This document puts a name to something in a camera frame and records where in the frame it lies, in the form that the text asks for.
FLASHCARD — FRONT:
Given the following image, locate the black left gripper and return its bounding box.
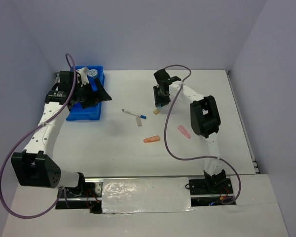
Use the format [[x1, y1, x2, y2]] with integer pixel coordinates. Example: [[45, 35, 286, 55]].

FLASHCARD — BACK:
[[73, 78, 111, 110]]

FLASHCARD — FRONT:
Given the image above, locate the blue jar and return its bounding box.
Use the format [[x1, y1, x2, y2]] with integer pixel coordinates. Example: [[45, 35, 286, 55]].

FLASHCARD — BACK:
[[87, 69, 100, 79], [89, 78, 100, 91]]

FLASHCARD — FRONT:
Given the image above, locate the pink pen cap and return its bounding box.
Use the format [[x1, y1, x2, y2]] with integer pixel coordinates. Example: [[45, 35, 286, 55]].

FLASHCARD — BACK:
[[178, 125, 191, 139]]

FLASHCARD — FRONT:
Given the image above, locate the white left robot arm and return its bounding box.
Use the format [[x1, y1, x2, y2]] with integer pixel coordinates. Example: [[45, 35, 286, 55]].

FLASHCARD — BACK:
[[11, 67, 111, 197]]

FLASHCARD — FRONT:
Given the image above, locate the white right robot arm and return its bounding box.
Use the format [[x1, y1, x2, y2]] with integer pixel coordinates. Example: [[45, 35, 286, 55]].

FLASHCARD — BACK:
[[153, 66, 221, 161]]

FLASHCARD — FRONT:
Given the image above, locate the blue plastic divided bin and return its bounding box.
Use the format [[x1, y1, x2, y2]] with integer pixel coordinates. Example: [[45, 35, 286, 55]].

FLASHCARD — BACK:
[[66, 66, 105, 121]]

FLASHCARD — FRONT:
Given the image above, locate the white marker blue cap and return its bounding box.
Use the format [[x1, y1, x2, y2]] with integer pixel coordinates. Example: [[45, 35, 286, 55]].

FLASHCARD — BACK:
[[122, 109, 147, 119]]

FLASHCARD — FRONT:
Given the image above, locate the grey eraser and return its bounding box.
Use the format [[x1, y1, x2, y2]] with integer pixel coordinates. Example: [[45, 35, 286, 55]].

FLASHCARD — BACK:
[[136, 117, 142, 127]]

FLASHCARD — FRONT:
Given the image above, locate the orange pen cap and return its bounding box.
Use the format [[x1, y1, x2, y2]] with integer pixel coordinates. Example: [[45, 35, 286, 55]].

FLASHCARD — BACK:
[[144, 135, 160, 143]]

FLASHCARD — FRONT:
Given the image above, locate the silver foil tape sheet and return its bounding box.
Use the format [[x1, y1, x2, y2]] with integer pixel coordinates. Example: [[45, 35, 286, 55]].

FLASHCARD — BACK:
[[102, 177, 193, 214]]

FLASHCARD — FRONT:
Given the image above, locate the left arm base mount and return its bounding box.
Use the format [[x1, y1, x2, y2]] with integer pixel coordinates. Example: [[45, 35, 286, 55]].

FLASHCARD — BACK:
[[55, 173, 103, 214]]

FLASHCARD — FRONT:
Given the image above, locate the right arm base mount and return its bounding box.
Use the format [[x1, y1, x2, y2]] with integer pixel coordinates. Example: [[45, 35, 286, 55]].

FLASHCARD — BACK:
[[185, 169, 234, 207]]

